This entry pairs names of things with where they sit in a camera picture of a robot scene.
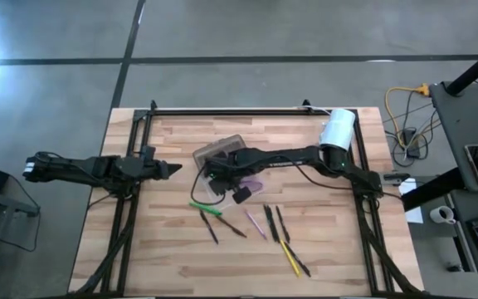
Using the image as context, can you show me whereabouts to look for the purple pen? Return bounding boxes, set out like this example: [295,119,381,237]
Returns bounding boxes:
[244,209,268,242]

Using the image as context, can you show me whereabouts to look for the white paper sheet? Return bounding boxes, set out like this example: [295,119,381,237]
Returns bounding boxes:
[398,177,425,225]

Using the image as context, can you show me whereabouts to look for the black support beam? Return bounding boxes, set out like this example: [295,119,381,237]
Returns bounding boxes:
[400,151,478,213]

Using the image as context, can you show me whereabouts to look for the brown pen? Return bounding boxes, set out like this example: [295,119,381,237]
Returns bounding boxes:
[215,214,248,239]

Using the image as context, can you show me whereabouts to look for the yellow pen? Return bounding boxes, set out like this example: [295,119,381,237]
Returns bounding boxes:
[279,239,303,279]

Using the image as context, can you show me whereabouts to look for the thin black pen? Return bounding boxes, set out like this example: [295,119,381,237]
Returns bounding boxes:
[275,205,291,245]

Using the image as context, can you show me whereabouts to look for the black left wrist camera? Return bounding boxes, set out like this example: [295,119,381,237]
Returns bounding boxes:
[140,145,157,162]

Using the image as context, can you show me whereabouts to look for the black pole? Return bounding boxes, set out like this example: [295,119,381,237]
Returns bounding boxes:
[446,39,478,97]

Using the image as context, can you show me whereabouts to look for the thick black marker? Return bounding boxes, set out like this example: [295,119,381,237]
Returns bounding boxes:
[262,203,280,244]

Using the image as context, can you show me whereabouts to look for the dark blue pen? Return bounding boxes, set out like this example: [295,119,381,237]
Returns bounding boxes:
[198,209,220,245]

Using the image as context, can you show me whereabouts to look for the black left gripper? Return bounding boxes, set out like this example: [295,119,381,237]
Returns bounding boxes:
[133,159,183,182]

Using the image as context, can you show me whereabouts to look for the black power adapter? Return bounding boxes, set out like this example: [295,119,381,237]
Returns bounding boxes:
[402,128,422,159]

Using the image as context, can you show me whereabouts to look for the white lamp cable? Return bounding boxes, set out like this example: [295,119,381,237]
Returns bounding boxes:
[300,105,332,116]

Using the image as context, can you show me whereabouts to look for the purple-handled scissors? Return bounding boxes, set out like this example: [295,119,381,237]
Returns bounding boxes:
[238,176,265,194]

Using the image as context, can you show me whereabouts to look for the small black bracket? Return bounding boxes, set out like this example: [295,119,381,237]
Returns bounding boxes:
[383,172,412,184]

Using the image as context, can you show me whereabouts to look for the black side table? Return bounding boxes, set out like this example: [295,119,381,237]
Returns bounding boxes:
[0,185,41,218]

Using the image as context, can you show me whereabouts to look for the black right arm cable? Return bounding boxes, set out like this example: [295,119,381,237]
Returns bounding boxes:
[190,164,228,208]

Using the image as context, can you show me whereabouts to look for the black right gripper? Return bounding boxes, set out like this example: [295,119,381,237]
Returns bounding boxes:
[207,151,253,205]

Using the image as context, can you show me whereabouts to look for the white mug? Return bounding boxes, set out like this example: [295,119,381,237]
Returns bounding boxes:
[429,204,458,226]

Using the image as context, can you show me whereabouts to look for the black aluminium table frame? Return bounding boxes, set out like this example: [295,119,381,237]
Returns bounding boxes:
[72,99,425,298]

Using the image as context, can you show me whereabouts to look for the yellow cable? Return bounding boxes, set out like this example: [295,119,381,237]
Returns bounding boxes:
[383,83,432,147]

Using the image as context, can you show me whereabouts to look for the black floor cables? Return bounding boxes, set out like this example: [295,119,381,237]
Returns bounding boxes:
[387,89,444,168]

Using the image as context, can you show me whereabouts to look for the grey desk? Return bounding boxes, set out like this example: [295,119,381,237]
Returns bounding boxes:
[428,77,478,297]

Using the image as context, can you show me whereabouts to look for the clear plastic supply box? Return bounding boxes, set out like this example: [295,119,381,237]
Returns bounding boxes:
[192,133,266,210]

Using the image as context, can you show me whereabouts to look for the green pen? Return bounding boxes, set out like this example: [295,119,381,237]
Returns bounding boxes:
[188,201,223,217]

